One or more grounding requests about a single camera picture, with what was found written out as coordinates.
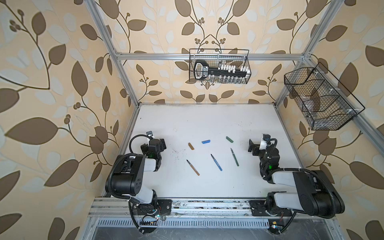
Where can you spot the brown pen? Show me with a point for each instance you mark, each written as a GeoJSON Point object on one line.
{"type": "Point", "coordinates": [194, 169]}

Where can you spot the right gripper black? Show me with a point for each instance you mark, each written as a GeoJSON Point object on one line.
{"type": "Point", "coordinates": [253, 146]}

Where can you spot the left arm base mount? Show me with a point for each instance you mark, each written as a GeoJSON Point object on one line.
{"type": "Point", "coordinates": [147, 217]}

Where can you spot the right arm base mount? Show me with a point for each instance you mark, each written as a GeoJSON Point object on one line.
{"type": "Point", "coordinates": [281, 218]}

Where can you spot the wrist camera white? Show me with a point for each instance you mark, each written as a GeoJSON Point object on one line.
{"type": "Point", "coordinates": [150, 134]}
{"type": "Point", "coordinates": [265, 142]}

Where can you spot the back wire basket black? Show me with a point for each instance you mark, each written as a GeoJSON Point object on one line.
{"type": "Point", "coordinates": [238, 57]}

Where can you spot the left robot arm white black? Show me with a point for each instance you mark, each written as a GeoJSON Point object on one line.
{"type": "Point", "coordinates": [125, 180]}

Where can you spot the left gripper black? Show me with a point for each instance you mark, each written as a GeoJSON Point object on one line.
{"type": "Point", "coordinates": [160, 143]}

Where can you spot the wire basket black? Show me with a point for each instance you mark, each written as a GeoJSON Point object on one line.
{"type": "Point", "coordinates": [238, 57]}
{"type": "Point", "coordinates": [326, 103]}

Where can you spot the aluminium frame right post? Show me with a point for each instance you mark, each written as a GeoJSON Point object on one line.
{"type": "Point", "coordinates": [326, 10]}

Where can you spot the aluminium frame post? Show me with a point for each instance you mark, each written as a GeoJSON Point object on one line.
{"type": "Point", "coordinates": [326, 10]}
{"type": "Point", "coordinates": [92, 8]}

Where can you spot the black tool with white bits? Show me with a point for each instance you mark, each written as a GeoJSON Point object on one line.
{"type": "Point", "coordinates": [204, 71]}

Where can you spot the green pen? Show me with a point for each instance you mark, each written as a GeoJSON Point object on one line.
{"type": "Point", "coordinates": [235, 158]}

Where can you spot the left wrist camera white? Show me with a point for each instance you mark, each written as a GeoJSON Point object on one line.
{"type": "Point", "coordinates": [150, 134]}

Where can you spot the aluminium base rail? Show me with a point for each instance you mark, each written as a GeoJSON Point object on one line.
{"type": "Point", "coordinates": [186, 213]}

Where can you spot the aluminium frame left post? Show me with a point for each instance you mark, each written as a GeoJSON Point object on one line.
{"type": "Point", "coordinates": [92, 8]}

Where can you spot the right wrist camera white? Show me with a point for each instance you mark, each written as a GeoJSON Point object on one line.
{"type": "Point", "coordinates": [265, 142]}

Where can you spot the blue pen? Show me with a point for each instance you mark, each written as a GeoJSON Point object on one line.
{"type": "Point", "coordinates": [217, 163]}

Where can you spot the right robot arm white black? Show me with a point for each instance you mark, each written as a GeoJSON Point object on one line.
{"type": "Point", "coordinates": [314, 194]}

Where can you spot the right wire basket black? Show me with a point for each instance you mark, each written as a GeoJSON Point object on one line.
{"type": "Point", "coordinates": [326, 103]}

